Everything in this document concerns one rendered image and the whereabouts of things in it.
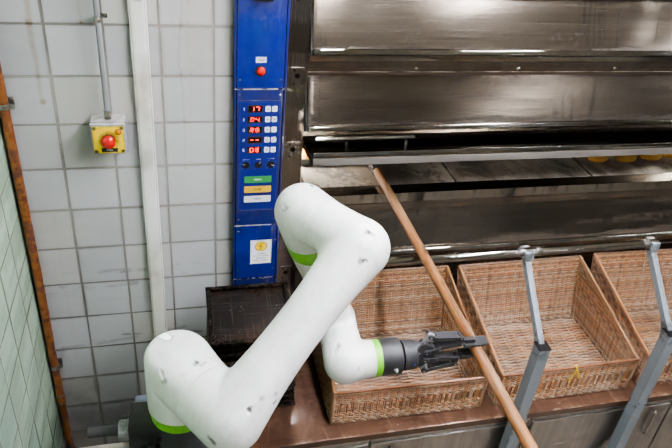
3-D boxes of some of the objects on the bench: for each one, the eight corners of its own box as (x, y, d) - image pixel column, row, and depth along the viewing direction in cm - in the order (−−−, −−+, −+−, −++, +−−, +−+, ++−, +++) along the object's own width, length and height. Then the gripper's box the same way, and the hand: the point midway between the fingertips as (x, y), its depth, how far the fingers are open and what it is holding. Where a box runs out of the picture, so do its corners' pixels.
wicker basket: (443, 315, 274) (455, 262, 260) (563, 303, 288) (581, 252, 273) (492, 408, 235) (510, 352, 220) (629, 389, 248) (654, 335, 233)
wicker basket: (303, 326, 261) (308, 271, 247) (437, 315, 274) (449, 262, 259) (328, 427, 222) (335, 369, 207) (483, 409, 234) (500, 353, 219)
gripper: (399, 321, 166) (485, 312, 172) (391, 366, 175) (473, 356, 181) (409, 342, 160) (498, 333, 166) (399, 388, 169) (484, 377, 175)
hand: (473, 346), depth 173 cm, fingers closed on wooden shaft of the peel, 3 cm apart
